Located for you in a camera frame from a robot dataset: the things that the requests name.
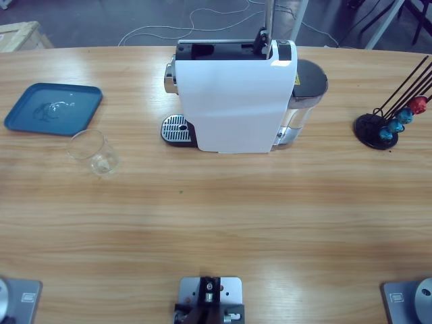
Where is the red coffee capsule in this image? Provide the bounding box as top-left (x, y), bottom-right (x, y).
top-left (410, 96), bottom-right (429, 115)

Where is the clear water tank black lid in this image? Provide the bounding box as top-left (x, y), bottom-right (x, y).
top-left (286, 59), bottom-right (329, 131)

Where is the silver coffee machine lever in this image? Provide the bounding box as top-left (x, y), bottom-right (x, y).
top-left (253, 0), bottom-right (275, 57)

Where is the white capsule coffee machine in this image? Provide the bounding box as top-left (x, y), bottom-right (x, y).
top-left (164, 39), bottom-right (300, 155)

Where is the white table leg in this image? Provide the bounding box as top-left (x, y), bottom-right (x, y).
top-left (289, 0), bottom-right (310, 43)

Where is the black capsule holder with rods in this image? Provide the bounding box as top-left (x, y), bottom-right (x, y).
top-left (353, 55), bottom-right (432, 151)

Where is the teal square plastic tray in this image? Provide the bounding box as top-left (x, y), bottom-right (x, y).
top-left (3, 82), bottom-right (104, 138)

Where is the black chair frame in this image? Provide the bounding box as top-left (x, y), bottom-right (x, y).
top-left (352, 0), bottom-right (432, 45)

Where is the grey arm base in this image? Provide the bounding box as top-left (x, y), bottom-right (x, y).
top-left (0, 276), bottom-right (44, 324)
top-left (380, 276), bottom-right (432, 324)

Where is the light wooden crate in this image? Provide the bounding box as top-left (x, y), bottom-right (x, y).
top-left (0, 20), bottom-right (55, 53)

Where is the clear drinking glass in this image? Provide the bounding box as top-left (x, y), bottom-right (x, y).
top-left (66, 130), bottom-right (122, 176)

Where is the grey camera mount dark post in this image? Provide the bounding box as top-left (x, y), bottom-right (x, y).
top-left (173, 275), bottom-right (246, 324)

